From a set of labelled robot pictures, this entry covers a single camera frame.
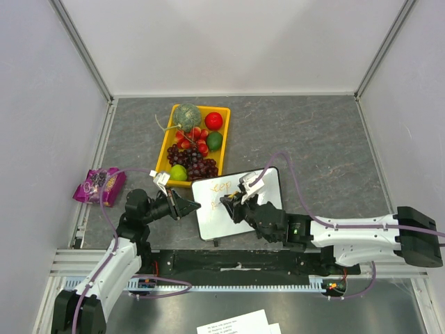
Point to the green netted melon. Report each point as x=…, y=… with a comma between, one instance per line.
x=186, y=117

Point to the green pear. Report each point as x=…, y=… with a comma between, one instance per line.
x=178, y=173

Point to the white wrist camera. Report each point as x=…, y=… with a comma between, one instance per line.
x=160, y=180
x=250, y=185

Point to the dark red grapes bunch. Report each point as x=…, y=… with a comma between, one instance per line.
x=197, y=166

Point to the white slotted cable duct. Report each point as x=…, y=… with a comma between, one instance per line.
x=151, y=285

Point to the red strawberries bunch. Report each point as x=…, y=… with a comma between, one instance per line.
x=195, y=138

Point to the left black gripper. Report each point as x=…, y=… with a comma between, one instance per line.
x=178, y=206

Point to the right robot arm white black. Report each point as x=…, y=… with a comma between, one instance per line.
x=408, y=233

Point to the red apple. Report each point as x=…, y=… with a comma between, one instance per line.
x=213, y=121

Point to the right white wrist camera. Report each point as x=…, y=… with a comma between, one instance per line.
x=250, y=185

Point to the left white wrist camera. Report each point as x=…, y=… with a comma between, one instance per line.
x=160, y=180

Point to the green mango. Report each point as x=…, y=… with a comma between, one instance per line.
x=214, y=141

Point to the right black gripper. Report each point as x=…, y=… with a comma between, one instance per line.
x=238, y=210

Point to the white paper sheets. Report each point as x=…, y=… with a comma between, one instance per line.
x=250, y=323

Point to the yellow plastic tray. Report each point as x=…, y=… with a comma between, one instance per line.
x=168, y=141

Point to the small whiteboard black frame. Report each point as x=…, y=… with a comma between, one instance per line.
x=213, y=219

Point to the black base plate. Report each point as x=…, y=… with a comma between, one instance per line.
x=238, y=267

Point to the purple snack bag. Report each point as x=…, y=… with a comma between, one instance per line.
x=105, y=183

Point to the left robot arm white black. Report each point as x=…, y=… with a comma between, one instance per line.
x=87, y=307

